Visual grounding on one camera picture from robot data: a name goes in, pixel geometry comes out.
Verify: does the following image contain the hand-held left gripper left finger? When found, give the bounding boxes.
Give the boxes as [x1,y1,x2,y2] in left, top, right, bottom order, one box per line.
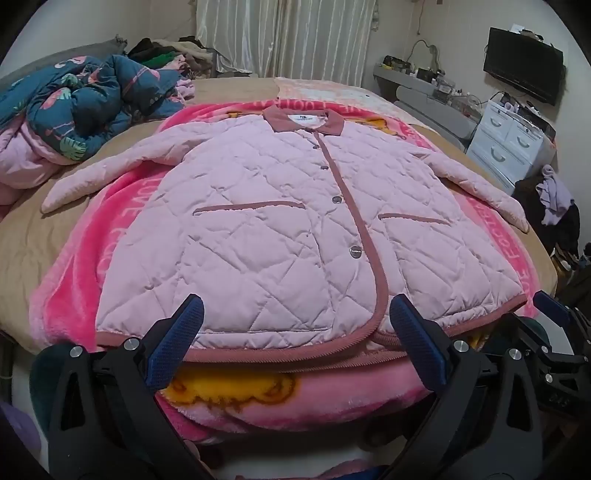
[48,294,208,480]

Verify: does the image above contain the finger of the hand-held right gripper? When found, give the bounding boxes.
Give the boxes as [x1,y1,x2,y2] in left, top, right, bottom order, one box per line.
[533,291,591,342]

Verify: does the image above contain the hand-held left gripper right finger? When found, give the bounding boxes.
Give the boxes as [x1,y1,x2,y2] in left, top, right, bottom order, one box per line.
[383,295,543,480]

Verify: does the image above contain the pink quilted jacket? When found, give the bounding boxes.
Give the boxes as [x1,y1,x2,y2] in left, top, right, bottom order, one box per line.
[41,105,531,365]

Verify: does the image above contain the dark clothes heap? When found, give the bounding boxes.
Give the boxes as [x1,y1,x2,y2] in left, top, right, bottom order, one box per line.
[512,178,583,278]

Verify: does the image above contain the pile of folded clothes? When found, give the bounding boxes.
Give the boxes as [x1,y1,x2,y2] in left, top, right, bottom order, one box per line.
[127,38,254,80]

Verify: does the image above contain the pink printed fleece blanket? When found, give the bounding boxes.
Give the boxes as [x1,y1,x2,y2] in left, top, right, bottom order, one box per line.
[28,95,555,444]

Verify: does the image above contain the lilac cloth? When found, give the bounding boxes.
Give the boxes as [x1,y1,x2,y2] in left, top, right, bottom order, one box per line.
[536,165,575,227]

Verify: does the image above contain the white drawer cabinet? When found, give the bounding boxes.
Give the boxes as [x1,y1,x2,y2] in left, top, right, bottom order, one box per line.
[466,95,555,195]

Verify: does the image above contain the bed with tan sheet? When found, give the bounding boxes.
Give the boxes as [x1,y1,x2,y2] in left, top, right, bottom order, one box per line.
[0,76,559,356]

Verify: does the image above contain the grey bedside shelf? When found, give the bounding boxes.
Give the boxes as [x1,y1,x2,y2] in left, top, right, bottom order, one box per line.
[373,62,481,151]

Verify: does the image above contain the black flat screen television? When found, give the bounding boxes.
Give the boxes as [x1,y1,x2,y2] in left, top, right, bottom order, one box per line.
[483,27,565,107]

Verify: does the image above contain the clutter of small shelf things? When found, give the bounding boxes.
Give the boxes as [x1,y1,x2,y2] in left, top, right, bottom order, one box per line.
[383,55,481,109]

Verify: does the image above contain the blue flamingo print duvet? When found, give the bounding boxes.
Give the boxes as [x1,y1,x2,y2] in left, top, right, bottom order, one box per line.
[0,54,197,206]

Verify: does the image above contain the peach patterned blanket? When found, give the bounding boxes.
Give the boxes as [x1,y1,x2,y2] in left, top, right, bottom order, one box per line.
[272,76,435,134]

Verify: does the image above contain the grey cushion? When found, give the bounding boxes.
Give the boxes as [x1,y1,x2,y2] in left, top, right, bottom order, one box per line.
[0,39,127,86]

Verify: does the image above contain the white pleated curtain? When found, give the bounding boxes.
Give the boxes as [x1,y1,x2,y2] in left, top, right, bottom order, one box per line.
[196,0,372,88]

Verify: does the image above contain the wall cable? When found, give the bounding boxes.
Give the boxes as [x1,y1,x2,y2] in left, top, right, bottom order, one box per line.
[409,39,445,66]

